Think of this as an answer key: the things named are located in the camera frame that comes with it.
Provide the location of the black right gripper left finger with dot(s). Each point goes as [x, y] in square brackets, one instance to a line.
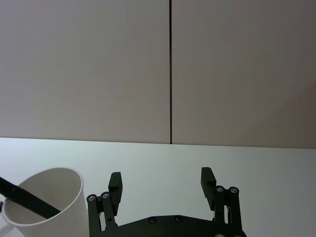
[115, 190]

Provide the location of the black stick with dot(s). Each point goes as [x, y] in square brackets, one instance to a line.
[27, 198]

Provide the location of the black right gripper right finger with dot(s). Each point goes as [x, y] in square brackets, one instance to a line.
[208, 187]

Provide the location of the white paper cup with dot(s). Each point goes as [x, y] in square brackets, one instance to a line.
[69, 222]

